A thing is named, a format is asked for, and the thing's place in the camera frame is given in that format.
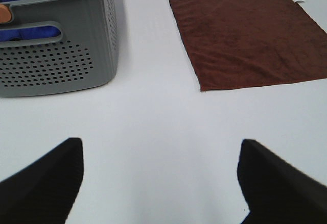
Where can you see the brown towel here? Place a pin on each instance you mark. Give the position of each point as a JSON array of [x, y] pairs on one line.
[[235, 44]]

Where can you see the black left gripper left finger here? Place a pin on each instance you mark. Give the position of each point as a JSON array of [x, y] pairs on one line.
[[45, 190]]

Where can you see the grey perforated plastic basket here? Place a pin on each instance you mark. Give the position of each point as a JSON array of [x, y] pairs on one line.
[[84, 55]]

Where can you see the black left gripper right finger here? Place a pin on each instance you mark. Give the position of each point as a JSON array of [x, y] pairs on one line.
[[275, 191]]

